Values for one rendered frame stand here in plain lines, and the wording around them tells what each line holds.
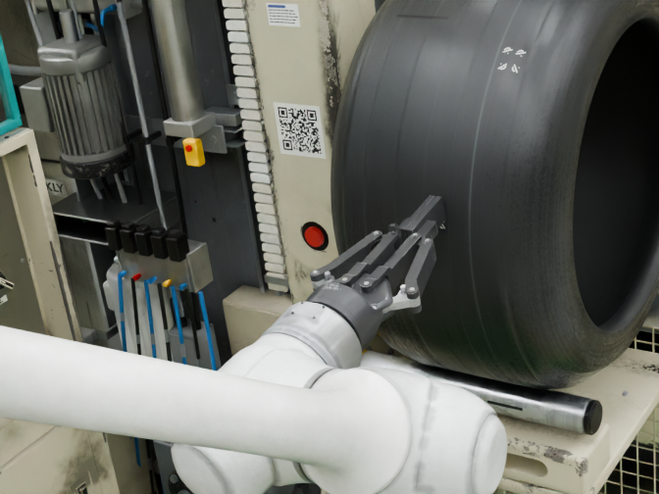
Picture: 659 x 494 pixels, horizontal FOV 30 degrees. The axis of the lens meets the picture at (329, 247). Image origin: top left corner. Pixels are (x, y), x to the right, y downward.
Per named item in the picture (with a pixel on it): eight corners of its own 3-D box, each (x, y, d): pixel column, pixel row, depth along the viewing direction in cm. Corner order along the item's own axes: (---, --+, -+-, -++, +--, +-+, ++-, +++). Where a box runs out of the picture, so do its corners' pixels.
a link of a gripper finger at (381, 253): (356, 315, 124) (343, 313, 125) (406, 254, 132) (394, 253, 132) (348, 283, 122) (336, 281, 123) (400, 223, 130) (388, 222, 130)
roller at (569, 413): (367, 373, 174) (350, 385, 170) (367, 344, 173) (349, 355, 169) (602, 427, 155) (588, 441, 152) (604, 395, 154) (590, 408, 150)
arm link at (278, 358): (266, 407, 121) (379, 429, 113) (171, 516, 110) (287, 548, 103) (233, 318, 115) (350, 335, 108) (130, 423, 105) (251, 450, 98)
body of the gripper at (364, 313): (356, 311, 115) (403, 257, 121) (281, 296, 119) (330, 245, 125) (370, 373, 119) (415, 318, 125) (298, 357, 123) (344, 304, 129)
